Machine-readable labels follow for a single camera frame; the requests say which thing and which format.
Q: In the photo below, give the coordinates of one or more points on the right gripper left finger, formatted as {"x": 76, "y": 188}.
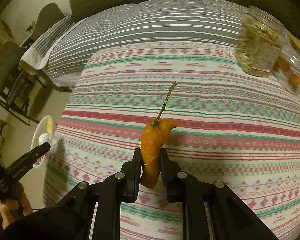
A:
{"x": 85, "y": 212}

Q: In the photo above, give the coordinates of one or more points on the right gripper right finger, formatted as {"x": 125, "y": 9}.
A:
{"x": 210, "y": 211}

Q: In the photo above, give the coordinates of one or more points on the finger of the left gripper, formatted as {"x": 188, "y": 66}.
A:
{"x": 22, "y": 165}

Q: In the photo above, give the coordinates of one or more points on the orange peel with stem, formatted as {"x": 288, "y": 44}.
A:
{"x": 155, "y": 134}

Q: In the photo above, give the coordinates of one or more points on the white tissue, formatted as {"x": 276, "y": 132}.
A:
{"x": 43, "y": 138}

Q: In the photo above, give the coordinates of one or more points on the yellow wrapper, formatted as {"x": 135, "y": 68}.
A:
{"x": 49, "y": 125}

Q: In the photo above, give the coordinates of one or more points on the white trash bin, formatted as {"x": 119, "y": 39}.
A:
{"x": 41, "y": 128}

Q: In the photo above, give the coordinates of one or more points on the left hand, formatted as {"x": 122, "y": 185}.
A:
{"x": 9, "y": 205}

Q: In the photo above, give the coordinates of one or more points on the dark dining chair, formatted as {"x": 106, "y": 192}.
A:
{"x": 48, "y": 16}
{"x": 15, "y": 83}

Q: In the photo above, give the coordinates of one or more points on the patterned pink green tablecloth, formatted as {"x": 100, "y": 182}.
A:
{"x": 234, "y": 127}

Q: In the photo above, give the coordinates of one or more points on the grey striped quilt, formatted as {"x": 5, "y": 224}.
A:
{"x": 64, "y": 49}

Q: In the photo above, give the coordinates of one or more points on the glass jar with wooden lid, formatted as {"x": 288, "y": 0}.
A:
{"x": 287, "y": 66}

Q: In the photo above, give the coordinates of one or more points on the jar of seeds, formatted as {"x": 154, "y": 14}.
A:
{"x": 260, "y": 42}

